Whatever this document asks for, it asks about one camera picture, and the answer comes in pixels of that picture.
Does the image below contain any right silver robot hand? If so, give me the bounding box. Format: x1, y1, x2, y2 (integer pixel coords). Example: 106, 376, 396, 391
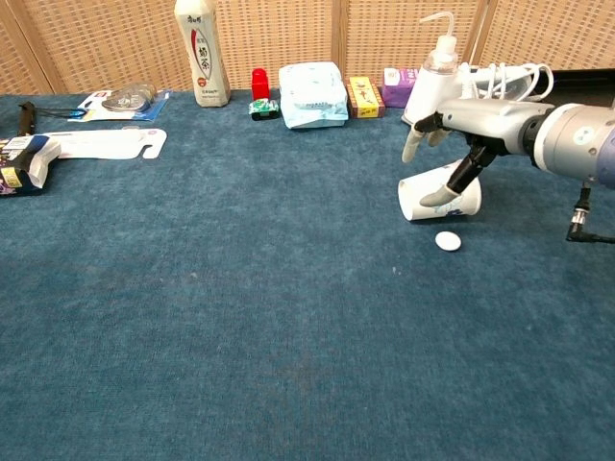
401, 98, 554, 208

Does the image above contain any small white round cap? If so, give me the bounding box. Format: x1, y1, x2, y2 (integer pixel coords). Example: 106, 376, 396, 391
434, 230, 462, 253

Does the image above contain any blue tablecloth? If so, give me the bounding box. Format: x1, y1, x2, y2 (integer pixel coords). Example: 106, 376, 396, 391
0, 88, 615, 461

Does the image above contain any white bent-spout wash bottle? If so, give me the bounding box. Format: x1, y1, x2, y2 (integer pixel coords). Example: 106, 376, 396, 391
418, 12, 460, 78

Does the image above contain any white flower-print paper cup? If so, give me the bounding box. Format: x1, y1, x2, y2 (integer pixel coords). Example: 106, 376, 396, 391
397, 160, 483, 222

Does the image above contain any wicker folding screen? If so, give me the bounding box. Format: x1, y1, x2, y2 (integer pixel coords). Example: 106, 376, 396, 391
0, 0, 615, 96

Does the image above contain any light blue tissue pack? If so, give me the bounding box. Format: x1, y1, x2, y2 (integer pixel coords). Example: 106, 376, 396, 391
278, 61, 350, 130

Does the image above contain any blue-card blister pack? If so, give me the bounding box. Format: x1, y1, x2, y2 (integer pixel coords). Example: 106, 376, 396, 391
66, 82, 173, 123

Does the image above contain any milk tea plastic bottle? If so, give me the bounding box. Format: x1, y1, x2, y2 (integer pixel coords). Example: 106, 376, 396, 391
173, 0, 233, 109

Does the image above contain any white card package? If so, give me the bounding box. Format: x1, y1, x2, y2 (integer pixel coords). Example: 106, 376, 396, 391
41, 127, 168, 161

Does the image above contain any yellow and red box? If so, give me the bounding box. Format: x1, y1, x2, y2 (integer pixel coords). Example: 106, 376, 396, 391
345, 76, 386, 119

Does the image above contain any small green toy car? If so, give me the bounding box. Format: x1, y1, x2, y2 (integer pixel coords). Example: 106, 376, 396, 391
248, 98, 281, 121

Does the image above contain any dark navy snack bag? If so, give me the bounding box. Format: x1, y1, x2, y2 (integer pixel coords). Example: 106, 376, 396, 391
0, 133, 62, 198

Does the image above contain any black arm cable connector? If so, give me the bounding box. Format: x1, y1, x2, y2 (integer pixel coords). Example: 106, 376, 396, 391
565, 180, 615, 244

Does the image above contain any white power cord with plug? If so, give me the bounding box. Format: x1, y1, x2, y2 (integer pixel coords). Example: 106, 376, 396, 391
458, 61, 554, 105

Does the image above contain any black tray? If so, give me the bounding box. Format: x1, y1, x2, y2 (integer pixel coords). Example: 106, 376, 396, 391
521, 68, 615, 110

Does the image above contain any purple box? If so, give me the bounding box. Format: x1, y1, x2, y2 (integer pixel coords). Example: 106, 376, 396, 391
381, 67, 420, 109

